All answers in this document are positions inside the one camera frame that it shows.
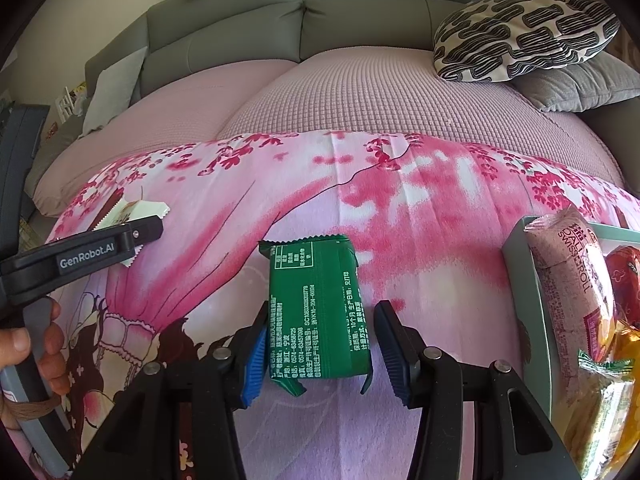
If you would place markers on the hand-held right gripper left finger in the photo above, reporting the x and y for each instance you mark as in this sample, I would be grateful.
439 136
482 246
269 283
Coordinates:
255 365

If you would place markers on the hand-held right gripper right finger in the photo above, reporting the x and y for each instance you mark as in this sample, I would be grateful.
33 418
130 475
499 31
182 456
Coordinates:
392 355

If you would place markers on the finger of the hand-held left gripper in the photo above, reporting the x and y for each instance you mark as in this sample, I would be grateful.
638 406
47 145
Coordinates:
85 255

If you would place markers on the white snack packet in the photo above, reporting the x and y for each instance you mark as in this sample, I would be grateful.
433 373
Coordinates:
145 210

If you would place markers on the dark green snack packet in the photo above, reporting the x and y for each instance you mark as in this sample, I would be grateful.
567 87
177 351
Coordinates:
315 310

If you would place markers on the teal cardboard tray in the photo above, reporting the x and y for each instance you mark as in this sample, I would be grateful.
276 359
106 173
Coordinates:
525 310

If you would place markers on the purple swiss roll packet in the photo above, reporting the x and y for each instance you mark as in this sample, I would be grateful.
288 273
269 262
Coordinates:
565 285

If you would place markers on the pale green cake packet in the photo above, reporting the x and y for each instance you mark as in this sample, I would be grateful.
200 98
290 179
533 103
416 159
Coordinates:
595 410

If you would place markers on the yellow cake packet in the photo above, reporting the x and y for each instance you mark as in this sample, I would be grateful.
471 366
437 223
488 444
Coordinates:
630 350

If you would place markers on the shiny red snack packet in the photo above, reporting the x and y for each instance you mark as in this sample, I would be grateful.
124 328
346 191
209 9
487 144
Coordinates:
625 275

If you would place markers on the person's left hand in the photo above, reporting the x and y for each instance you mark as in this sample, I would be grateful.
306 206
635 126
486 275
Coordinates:
50 340

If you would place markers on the blue cabinet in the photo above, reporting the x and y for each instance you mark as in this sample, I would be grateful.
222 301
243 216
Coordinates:
25 170

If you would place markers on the white magazine rack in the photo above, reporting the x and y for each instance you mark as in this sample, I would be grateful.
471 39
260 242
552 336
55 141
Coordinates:
67 102

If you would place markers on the printed blanket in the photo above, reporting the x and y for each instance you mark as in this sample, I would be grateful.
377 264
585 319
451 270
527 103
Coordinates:
425 200

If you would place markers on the light grey green pillow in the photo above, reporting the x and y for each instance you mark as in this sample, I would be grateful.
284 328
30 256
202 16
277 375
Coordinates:
112 95

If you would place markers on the purple sofa cover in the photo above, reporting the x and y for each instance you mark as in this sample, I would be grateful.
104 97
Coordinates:
325 95

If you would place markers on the grey green sofa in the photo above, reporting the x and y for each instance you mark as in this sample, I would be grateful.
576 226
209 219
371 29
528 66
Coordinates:
225 20

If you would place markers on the black white patterned pillow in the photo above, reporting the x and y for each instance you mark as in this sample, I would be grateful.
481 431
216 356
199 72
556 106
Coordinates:
520 35

